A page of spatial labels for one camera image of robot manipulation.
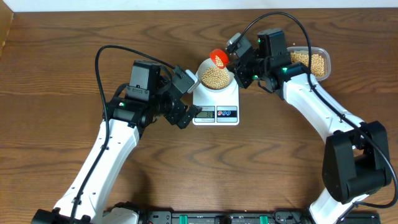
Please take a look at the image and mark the orange measuring scoop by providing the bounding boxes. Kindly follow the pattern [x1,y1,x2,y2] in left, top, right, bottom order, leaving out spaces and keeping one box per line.
[210,49,229,69]

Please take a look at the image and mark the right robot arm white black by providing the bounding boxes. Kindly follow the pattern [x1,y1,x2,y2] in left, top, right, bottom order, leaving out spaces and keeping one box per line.
[226,29,397,223]

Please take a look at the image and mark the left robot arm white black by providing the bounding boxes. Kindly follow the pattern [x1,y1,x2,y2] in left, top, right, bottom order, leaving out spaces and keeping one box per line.
[32,60,201,224]

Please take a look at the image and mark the white digital kitchen scale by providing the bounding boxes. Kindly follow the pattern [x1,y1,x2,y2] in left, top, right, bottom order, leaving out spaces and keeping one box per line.
[193,74,239,126]

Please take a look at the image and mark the grey white bowl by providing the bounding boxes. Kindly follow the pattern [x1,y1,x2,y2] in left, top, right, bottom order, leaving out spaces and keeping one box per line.
[197,56,233,90]

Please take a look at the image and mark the soybeans in bowl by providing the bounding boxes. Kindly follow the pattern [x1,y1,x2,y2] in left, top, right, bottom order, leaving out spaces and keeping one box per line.
[201,67,229,90]

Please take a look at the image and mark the yellow soybeans in container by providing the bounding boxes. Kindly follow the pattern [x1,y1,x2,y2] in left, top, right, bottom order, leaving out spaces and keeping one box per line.
[290,52,326,77]

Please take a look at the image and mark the clear plastic container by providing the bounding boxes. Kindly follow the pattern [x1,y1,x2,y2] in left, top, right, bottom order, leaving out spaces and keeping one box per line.
[287,47,331,82]

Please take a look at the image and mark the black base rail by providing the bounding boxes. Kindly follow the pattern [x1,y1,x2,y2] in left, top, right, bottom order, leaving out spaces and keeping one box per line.
[139,210,380,224]

